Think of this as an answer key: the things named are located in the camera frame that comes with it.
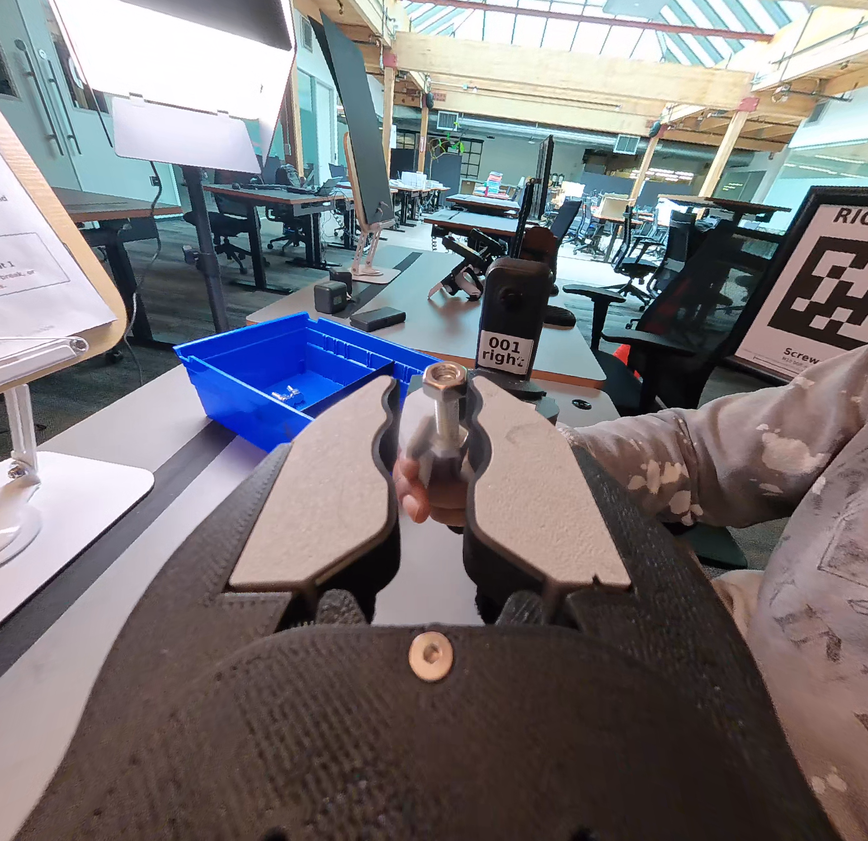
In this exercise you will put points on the steel hex nut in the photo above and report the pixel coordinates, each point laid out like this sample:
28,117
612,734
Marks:
434,385

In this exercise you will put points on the black bin divider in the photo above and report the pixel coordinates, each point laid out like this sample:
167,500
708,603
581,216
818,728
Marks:
352,386

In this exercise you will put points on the person's right forearm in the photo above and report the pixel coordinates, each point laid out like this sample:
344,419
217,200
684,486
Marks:
678,447

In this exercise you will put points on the black flag panel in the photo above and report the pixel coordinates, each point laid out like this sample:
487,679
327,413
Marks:
352,122

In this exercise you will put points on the wooden board stand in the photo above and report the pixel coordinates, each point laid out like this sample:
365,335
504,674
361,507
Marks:
374,273

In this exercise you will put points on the flat black case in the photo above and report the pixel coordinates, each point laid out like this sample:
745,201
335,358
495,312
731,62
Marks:
378,319

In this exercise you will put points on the grey desk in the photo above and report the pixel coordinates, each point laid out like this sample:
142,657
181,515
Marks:
447,319

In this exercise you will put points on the orange cone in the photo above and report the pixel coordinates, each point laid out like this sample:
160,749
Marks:
620,356

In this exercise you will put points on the framed marker poster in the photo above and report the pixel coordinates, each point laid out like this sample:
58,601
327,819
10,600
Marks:
800,291

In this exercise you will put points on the person's right hand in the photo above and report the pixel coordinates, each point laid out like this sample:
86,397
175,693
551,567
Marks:
413,502

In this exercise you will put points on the person's torso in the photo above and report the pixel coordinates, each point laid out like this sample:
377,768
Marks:
814,617

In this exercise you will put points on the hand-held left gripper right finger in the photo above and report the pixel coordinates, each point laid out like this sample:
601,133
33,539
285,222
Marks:
542,508

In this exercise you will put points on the blue plastic bin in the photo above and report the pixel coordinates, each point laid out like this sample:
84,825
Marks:
230,373

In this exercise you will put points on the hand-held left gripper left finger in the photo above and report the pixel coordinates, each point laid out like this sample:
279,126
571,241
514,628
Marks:
319,502

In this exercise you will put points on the studio light panel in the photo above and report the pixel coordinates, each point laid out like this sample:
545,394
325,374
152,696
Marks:
169,74

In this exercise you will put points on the black office chair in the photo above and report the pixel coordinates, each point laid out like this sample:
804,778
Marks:
217,224
685,291

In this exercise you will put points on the small black box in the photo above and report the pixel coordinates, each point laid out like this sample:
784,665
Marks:
332,297

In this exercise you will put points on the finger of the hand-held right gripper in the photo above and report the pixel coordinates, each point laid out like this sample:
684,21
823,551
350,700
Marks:
441,471

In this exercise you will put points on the printed instruction sheet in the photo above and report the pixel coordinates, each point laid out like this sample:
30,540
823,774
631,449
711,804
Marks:
41,264

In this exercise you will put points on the black light stand pole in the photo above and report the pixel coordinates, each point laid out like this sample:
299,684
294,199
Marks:
203,244

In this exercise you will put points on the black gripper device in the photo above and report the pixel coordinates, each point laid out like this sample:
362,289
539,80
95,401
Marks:
468,258

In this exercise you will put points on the black monitor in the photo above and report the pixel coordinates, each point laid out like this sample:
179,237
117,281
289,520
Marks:
544,183

